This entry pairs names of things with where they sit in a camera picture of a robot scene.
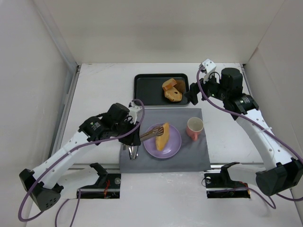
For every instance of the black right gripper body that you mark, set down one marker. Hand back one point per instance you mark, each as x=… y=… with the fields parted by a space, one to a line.
x=197 y=89

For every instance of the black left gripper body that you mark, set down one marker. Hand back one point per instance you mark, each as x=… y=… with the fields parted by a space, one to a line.
x=132 y=135

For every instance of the metal tongs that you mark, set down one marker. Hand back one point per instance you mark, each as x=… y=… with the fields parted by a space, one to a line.
x=154 y=132

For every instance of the long golden bread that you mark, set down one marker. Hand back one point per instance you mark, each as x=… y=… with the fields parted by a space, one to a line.
x=162 y=140

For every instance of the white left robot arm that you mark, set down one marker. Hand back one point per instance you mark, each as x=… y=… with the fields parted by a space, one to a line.
x=46 y=183

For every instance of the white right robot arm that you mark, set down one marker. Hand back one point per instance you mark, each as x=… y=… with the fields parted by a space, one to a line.
x=283 y=167

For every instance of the dark brown bread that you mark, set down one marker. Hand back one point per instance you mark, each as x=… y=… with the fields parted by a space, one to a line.
x=180 y=86

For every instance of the round bagel bread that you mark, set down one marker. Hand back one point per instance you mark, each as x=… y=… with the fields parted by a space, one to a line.
x=173 y=95

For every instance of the orange bread slice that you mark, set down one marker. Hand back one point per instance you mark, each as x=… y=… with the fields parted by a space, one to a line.
x=169 y=84

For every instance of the silver fork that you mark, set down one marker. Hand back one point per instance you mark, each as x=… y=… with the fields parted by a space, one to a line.
x=129 y=149

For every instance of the silver spoon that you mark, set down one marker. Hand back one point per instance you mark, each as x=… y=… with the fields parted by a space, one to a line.
x=133 y=152

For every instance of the pink mug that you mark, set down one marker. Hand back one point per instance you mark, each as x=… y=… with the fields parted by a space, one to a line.
x=194 y=128

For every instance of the silver knife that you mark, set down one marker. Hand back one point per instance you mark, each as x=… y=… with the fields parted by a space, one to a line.
x=135 y=154

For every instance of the black baking tray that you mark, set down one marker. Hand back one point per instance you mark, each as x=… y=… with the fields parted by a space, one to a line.
x=148 y=88

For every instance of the purple plate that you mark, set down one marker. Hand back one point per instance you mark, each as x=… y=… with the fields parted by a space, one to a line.
x=171 y=148

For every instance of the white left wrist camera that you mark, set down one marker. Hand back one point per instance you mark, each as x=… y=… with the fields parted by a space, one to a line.
x=134 y=111

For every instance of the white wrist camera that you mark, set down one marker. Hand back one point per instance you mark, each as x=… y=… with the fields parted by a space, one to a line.
x=207 y=67
x=134 y=111

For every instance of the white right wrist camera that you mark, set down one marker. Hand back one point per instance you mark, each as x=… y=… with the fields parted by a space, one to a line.
x=207 y=67

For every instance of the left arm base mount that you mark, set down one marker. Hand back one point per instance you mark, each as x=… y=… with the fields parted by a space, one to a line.
x=106 y=188

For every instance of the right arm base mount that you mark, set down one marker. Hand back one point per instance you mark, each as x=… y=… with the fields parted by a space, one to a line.
x=218 y=187

